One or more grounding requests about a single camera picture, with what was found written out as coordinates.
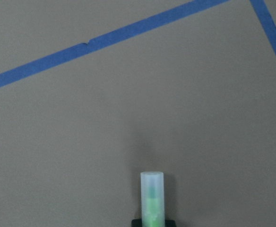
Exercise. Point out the green highlighter pen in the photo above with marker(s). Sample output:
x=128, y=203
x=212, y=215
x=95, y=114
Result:
x=152, y=199

